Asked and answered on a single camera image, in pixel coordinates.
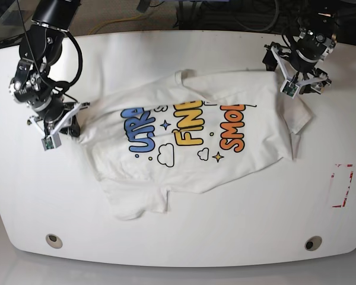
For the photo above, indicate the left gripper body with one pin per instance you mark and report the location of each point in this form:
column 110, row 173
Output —
column 302, row 74

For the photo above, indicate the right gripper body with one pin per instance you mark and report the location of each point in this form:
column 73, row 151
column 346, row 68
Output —
column 50, row 114

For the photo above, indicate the white printed T-shirt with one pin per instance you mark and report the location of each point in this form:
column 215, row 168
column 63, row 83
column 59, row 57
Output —
column 188, row 133

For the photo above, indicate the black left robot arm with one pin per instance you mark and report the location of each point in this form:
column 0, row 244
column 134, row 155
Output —
column 298, row 58

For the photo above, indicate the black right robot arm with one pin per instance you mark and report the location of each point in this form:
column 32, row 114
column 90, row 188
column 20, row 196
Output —
column 41, row 48

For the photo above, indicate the left table grommet hole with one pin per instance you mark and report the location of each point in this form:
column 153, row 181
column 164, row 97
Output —
column 54, row 241

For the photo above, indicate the table grommet hole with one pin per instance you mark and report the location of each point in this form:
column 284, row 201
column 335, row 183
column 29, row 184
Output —
column 313, row 243
column 54, row 241

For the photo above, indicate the red tape rectangle marker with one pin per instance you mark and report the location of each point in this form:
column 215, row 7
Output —
column 340, row 184

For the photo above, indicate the right table grommet hole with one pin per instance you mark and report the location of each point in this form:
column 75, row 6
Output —
column 313, row 243

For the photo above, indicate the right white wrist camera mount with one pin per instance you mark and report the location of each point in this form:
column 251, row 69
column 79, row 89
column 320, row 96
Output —
column 66, row 123

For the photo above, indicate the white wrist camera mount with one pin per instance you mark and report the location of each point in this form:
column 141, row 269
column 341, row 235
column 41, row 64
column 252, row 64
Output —
column 290, row 77
column 66, row 123

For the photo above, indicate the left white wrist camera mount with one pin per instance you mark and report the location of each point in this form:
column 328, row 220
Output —
column 290, row 77

